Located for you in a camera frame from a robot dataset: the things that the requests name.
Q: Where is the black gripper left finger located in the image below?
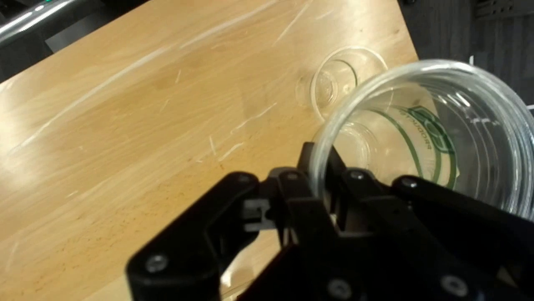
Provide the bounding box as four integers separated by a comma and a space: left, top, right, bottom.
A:
124, 169, 308, 301

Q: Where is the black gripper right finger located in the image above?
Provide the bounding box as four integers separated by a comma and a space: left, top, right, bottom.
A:
236, 151, 532, 301

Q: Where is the clear plastic cup front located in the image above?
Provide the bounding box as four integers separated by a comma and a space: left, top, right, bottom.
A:
335, 106, 458, 188

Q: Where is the clear plastic cup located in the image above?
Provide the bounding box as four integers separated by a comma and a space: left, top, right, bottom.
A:
308, 60, 534, 219
310, 47, 386, 121
335, 106, 458, 188
333, 84, 522, 214

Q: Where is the metal cart frame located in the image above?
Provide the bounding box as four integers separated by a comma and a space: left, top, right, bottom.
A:
0, 0, 76, 42

